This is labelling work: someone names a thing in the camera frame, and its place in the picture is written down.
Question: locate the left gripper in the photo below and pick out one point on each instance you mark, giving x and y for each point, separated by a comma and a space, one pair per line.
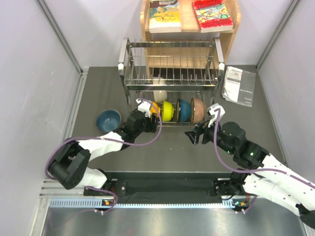
151, 127

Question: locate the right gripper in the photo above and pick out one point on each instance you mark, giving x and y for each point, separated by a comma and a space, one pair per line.
194, 135

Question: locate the large blue ceramic bowl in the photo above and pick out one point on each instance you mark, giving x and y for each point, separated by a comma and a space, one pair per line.
108, 120

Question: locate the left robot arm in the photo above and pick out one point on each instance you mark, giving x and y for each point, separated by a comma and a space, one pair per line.
69, 163

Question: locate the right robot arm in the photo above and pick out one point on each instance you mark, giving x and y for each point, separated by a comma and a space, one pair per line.
261, 173

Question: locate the steel two-tier dish rack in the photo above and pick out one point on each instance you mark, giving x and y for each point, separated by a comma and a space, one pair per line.
180, 83

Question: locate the orange bowl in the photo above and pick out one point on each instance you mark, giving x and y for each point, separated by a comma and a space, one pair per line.
155, 110

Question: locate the pink speckled bowl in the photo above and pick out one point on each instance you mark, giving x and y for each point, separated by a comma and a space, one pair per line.
197, 110

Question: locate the lime green bowl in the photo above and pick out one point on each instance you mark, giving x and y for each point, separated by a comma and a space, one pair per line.
167, 111

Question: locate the small teal blue bowl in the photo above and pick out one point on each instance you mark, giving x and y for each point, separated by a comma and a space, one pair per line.
183, 111

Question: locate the cream ceramic bowl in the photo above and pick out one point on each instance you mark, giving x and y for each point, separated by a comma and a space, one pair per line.
159, 95

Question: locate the grey booklet in plastic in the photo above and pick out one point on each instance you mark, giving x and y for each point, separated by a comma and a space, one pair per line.
238, 86

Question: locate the wooden shelf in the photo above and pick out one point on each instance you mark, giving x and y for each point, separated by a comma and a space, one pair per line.
183, 57

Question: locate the yellow cover book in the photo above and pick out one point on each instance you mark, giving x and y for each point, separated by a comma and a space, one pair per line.
164, 16

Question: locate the red cover book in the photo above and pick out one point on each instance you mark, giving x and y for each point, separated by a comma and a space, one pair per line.
212, 16

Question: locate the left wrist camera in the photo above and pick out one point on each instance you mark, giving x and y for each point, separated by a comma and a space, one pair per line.
144, 106

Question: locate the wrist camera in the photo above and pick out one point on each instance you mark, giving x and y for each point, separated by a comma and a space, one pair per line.
144, 106
215, 113

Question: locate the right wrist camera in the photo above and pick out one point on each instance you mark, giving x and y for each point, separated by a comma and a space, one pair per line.
215, 113

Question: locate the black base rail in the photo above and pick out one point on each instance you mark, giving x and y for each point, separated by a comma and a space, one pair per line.
171, 187

